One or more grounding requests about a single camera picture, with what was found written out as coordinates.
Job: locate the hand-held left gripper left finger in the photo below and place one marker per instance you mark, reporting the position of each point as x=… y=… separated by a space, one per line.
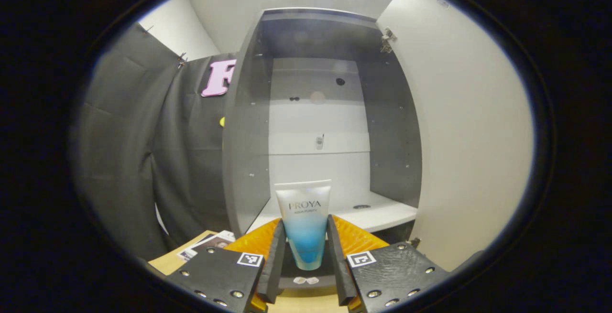
x=276 y=265

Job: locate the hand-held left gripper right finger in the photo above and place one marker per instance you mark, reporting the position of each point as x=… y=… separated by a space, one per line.
x=336 y=270

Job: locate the white and blue tube bottle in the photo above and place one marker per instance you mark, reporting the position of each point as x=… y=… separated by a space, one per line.
x=303 y=217

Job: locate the dark grey cabinet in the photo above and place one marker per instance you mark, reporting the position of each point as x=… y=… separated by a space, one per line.
x=244 y=160

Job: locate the white cabinet shelf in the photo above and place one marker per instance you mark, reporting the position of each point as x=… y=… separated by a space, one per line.
x=382 y=215

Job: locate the metal door hinge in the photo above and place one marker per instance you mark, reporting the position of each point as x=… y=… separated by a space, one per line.
x=388 y=40
x=415 y=242

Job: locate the white portrait cover book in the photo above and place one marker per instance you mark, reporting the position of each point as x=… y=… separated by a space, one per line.
x=210 y=243

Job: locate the black backdrop cloth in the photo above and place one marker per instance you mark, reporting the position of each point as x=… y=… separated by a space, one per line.
x=124 y=150

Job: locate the metal backdrop clip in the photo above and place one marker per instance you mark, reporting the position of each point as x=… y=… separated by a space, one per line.
x=181 y=59

